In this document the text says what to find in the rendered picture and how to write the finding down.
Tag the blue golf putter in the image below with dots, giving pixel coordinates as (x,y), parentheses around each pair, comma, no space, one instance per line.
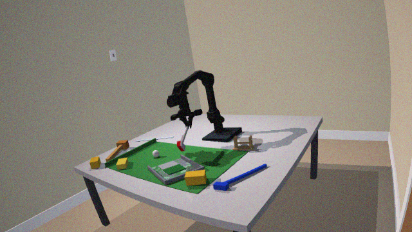
(225,185)

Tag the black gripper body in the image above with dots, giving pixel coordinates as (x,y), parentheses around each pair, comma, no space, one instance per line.
(191,114)

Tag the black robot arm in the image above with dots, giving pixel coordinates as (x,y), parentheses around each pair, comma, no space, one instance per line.
(179,97)

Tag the white golf ball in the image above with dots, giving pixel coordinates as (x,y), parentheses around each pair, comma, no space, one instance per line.
(156,153)

